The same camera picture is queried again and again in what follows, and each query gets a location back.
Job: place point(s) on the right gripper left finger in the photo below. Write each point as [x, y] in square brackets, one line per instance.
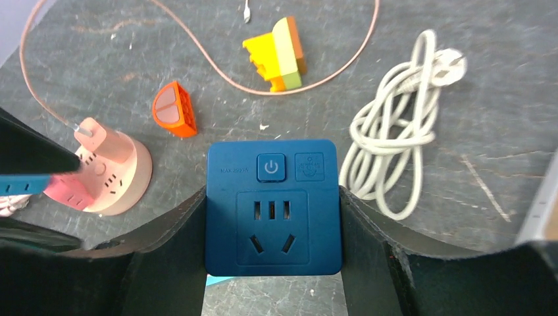
[156, 269]

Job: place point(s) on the yellow orange toy block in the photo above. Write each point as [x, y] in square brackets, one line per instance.
[278, 56]

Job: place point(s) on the white long power strip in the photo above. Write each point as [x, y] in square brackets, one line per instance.
[540, 222]

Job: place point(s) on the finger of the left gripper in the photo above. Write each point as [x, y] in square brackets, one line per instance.
[25, 151]

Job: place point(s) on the orange semicircle block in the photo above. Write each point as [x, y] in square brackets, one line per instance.
[172, 110]

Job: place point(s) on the blue cube socket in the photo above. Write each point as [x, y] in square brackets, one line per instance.
[273, 209]

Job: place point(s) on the teal power strip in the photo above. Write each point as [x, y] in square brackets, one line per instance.
[211, 280]

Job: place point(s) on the pink round socket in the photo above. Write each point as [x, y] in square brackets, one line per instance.
[115, 171]

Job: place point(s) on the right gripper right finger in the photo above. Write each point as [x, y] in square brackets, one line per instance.
[390, 269]

